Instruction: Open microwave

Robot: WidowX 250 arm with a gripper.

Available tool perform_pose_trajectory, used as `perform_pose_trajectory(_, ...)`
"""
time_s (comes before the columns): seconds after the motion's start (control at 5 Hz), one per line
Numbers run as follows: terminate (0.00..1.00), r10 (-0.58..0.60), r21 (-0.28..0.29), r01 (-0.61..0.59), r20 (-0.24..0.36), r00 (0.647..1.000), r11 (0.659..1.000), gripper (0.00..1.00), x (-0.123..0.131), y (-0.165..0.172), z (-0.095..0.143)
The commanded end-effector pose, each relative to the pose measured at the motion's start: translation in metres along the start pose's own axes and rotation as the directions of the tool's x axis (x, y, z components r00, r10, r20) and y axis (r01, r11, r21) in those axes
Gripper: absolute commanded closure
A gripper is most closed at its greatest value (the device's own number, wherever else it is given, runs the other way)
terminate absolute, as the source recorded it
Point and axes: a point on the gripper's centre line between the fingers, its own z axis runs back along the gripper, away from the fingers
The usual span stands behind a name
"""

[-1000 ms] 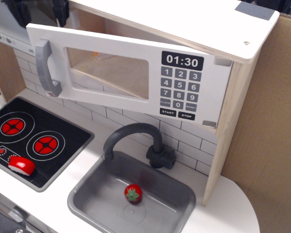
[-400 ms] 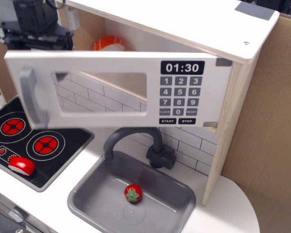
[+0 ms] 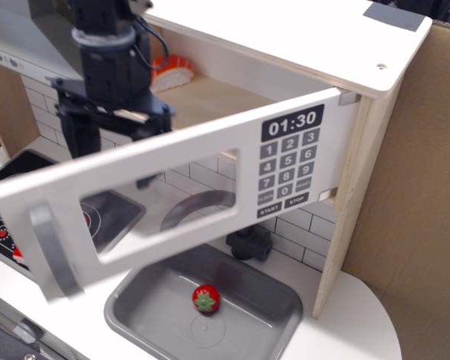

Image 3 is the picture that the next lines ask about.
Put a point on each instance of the grey plastic sink basin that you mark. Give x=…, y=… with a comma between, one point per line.
x=153, y=309

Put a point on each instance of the dark grey toy faucet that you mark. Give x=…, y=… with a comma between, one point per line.
x=245, y=243

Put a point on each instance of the grey oven front handle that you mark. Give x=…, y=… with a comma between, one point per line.
x=28, y=333

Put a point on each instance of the white wooden microwave cabinet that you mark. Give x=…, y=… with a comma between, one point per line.
x=360, y=46

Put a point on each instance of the red white toy sushi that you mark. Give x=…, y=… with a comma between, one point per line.
x=17, y=256

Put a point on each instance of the black toy stovetop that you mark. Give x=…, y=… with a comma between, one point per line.
x=107, y=216

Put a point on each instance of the red toy strawberry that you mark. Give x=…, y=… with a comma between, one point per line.
x=206, y=298

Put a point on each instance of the grey range hood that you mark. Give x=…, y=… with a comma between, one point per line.
x=36, y=41

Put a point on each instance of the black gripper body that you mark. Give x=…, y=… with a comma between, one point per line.
x=141, y=117

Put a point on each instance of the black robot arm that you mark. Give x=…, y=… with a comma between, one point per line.
x=114, y=93

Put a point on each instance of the white toy microwave door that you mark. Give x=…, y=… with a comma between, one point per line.
x=275, y=159

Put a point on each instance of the orange salmon toy sushi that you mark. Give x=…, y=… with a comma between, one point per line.
x=170, y=72

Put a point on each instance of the brown cardboard panel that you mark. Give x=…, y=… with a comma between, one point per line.
x=401, y=243

